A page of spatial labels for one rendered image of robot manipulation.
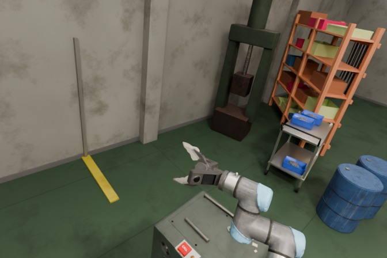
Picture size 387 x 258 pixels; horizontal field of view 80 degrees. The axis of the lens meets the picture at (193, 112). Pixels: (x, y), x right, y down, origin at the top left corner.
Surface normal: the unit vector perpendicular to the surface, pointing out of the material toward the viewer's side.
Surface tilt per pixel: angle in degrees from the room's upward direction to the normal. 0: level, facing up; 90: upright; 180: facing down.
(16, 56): 90
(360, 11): 90
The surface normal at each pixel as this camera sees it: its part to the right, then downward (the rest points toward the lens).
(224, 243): 0.14, -0.89
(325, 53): -0.05, 0.44
